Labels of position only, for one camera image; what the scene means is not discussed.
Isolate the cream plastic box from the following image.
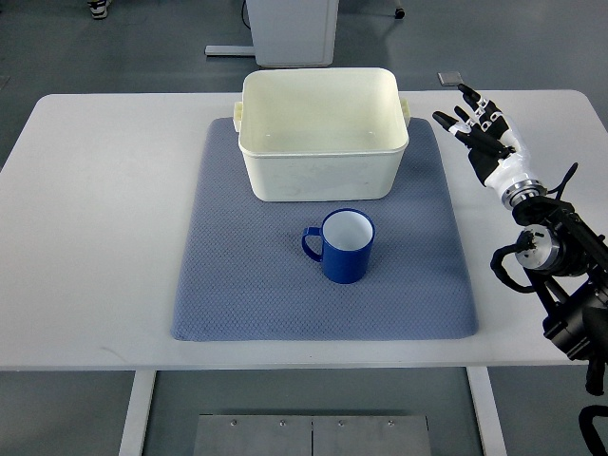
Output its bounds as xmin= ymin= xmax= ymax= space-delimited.
xmin=233 ymin=67 xmax=409 ymax=202

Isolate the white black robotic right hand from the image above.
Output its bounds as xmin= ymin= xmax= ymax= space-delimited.
xmin=432 ymin=84 xmax=547 ymax=210

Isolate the white table right leg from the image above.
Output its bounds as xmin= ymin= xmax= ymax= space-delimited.
xmin=466 ymin=367 xmax=507 ymax=456

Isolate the white table leg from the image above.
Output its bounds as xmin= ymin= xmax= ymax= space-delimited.
xmin=466 ymin=367 xmax=507 ymax=456
xmin=118 ymin=370 xmax=157 ymax=456

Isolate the black white sneaker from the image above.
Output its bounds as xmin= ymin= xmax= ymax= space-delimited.
xmin=87 ymin=0 xmax=112 ymax=20

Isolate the black chair caster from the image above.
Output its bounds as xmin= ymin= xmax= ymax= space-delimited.
xmin=393 ymin=0 xmax=406 ymax=20

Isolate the white cabinet with base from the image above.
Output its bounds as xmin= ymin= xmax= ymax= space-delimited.
xmin=204 ymin=0 xmax=338 ymax=68

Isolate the blue-grey textured mat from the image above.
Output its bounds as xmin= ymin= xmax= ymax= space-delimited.
xmin=170 ymin=117 xmax=480 ymax=342

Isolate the grey floor socket plate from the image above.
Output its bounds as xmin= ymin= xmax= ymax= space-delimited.
xmin=437 ymin=71 xmax=464 ymax=86

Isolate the metal floor plate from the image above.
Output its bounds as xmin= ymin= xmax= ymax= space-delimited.
xmin=193 ymin=415 xmax=431 ymax=455

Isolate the white table left leg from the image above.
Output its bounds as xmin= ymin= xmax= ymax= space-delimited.
xmin=118 ymin=370 xmax=157 ymax=456

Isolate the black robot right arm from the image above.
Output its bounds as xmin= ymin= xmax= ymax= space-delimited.
xmin=490 ymin=180 xmax=607 ymax=396

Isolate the blue mug white inside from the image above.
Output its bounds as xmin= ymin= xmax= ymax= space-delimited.
xmin=301 ymin=208 xmax=376 ymax=284

